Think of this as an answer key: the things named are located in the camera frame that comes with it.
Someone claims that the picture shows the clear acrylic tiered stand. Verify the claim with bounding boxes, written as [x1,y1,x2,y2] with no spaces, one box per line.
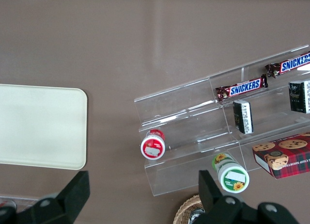
[134,76,246,197]
[209,44,310,173]

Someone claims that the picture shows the aluminium foil container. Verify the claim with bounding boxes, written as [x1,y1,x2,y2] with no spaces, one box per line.
[190,208,206,222]

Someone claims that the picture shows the beige plastic tray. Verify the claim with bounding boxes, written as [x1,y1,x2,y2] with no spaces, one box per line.
[0,84,88,171]

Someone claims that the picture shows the Snickers chocolate bar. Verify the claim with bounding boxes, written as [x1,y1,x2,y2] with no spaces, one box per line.
[264,51,310,79]
[215,74,269,103]

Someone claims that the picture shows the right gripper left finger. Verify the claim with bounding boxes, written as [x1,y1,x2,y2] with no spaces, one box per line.
[0,170,91,224]

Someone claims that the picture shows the green sunflower lidded cup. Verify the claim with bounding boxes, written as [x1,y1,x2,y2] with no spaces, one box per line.
[212,153,250,193]

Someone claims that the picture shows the small black carton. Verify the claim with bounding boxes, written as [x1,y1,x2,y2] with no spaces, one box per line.
[288,80,310,114]
[232,99,255,134]

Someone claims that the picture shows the clear acrylic bottle stand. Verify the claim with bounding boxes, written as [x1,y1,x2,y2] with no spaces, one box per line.
[0,193,41,211]

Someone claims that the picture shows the red tartan cookie box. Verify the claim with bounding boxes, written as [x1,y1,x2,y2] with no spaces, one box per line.
[251,132,310,180]

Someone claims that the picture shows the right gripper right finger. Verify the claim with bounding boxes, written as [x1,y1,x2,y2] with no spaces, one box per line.
[192,170,301,224]

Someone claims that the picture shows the oval light wicker basket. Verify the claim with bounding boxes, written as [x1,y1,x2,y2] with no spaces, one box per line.
[173,194,207,224]

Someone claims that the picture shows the red lidded cup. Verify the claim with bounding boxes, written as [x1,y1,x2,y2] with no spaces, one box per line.
[140,128,167,160]

